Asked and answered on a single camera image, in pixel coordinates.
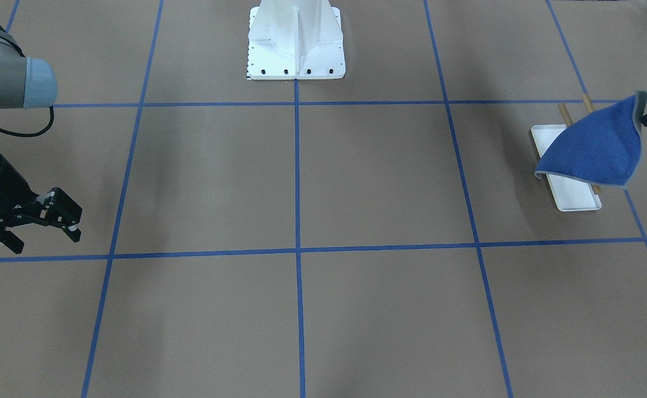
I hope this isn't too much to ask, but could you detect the white wooden towel rack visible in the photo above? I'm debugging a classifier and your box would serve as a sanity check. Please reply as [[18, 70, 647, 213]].
[[530, 102, 603, 213]]

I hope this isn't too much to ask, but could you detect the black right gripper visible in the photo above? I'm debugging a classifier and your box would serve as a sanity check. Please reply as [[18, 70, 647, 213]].
[[0, 155, 83, 254]]

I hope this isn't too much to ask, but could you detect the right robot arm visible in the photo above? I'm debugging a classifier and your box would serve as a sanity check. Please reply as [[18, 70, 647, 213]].
[[0, 25, 83, 254]]

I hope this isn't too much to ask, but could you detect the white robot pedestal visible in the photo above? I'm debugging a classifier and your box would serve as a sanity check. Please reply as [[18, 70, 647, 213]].
[[246, 1, 346, 80]]

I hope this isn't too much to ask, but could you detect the blue towel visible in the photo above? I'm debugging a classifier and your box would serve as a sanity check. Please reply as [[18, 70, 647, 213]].
[[534, 91, 647, 188]]

